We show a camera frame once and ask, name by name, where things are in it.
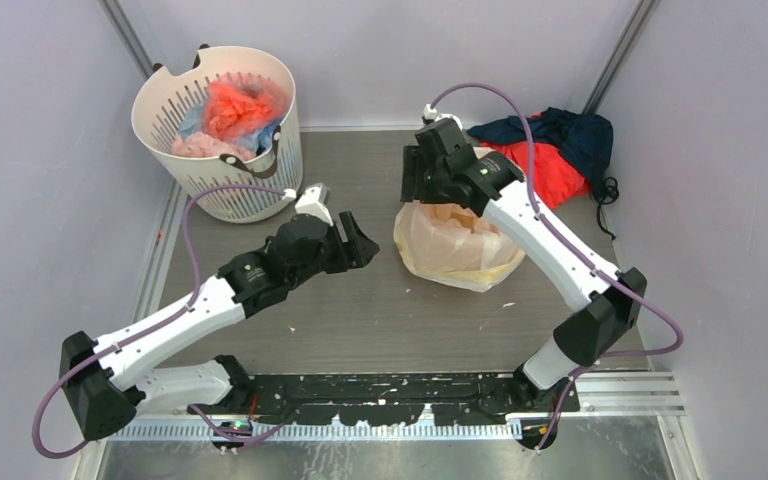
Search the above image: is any pale yellow trash bag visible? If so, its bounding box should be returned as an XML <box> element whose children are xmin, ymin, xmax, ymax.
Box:
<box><xmin>393</xmin><ymin>201</ymin><xmax>525</xmax><ymax>293</ymax></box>

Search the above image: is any white slotted laundry basket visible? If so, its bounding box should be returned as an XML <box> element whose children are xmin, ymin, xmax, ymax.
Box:
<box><xmin>131</xmin><ymin>45</ymin><xmax>303</xmax><ymax>224</ymax></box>

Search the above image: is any orange plastic trash bin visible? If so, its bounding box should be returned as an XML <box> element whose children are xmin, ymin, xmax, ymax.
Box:
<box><xmin>450</xmin><ymin>205</ymin><xmax>499</xmax><ymax>234</ymax></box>

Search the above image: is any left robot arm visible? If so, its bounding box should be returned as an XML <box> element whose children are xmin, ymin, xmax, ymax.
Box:
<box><xmin>61</xmin><ymin>211</ymin><xmax>380</xmax><ymax>441</ymax></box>

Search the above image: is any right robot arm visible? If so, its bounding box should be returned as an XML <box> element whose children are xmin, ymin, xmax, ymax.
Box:
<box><xmin>401</xmin><ymin>118</ymin><xmax>647</xmax><ymax>411</ymax></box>

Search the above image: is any pink plastic trash bag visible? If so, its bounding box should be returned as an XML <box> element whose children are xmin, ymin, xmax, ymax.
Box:
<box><xmin>170</xmin><ymin>132</ymin><xmax>257</xmax><ymax>161</ymax></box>

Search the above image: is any red plastic trash bag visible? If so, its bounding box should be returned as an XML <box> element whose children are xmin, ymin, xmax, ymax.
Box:
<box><xmin>201</xmin><ymin>72</ymin><xmax>290</xmax><ymax>142</ymax></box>

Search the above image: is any blue plastic trash bag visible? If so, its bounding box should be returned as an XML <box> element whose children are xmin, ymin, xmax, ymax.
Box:
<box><xmin>175</xmin><ymin>103</ymin><xmax>280</xmax><ymax>156</ymax></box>

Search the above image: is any red cloth garment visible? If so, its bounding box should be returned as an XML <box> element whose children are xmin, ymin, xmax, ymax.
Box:
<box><xmin>467</xmin><ymin>108</ymin><xmax>590</xmax><ymax>209</ymax></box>

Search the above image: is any navy blue cloth garment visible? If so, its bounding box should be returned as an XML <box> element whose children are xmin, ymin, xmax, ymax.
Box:
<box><xmin>467</xmin><ymin>107</ymin><xmax>615</xmax><ymax>193</ymax></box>

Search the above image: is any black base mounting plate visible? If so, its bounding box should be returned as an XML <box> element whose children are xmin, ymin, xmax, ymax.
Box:
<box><xmin>200</xmin><ymin>372</ymin><xmax>579</xmax><ymax>427</ymax></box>

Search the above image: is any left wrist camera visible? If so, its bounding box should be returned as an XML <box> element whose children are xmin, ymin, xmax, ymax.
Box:
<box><xmin>295</xmin><ymin>183</ymin><xmax>334</xmax><ymax>226</ymax></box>

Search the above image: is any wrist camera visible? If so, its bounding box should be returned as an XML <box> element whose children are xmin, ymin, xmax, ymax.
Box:
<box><xmin>295</xmin><ymin>183</ymin><xmax>334</xmax><ymax>226</ymax></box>
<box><xmin>421</xmin><ymin>103</ymin><xmax>462</xmax><ymax>129</ymax></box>

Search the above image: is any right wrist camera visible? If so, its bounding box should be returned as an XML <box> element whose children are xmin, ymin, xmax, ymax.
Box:
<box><xmin>421</xmin><ymin>103</ymin><xmax>462</xmax><ymax>129</ymax></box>

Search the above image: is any black cord on floor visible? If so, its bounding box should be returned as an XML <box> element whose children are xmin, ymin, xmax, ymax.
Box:
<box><xmin>590</xmin><ymin>173</ymin><xmax>621</xmax><ymax>241</ymax></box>

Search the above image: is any aluminium rail frame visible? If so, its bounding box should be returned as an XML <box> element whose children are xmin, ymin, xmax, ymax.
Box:
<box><xmin>101</xmin><ymin>371</ymin><xmax>685</xmax><ymax>447</ymax></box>

